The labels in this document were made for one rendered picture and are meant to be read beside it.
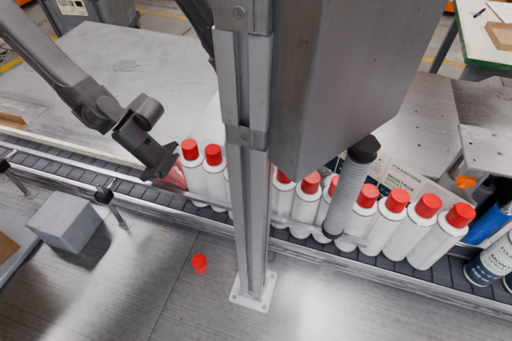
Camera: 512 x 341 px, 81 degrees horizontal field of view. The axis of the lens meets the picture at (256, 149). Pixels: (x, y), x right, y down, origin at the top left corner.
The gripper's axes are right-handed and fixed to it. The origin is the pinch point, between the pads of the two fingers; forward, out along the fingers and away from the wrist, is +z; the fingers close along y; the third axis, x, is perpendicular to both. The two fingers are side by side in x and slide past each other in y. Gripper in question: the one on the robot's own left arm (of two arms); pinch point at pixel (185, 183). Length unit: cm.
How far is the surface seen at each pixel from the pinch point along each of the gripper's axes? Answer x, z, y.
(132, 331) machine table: 5.6, 8.6, -30.3
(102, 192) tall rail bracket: 9.4, -12.0, -9.6
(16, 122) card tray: 63, -34, 13
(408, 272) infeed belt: -39, 36, -5
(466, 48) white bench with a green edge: -61, 64, 117
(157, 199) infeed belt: 9.2, 0.0, -3.1
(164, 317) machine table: 1.8, 11.5, -26.1
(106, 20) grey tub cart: 163, -53, 168
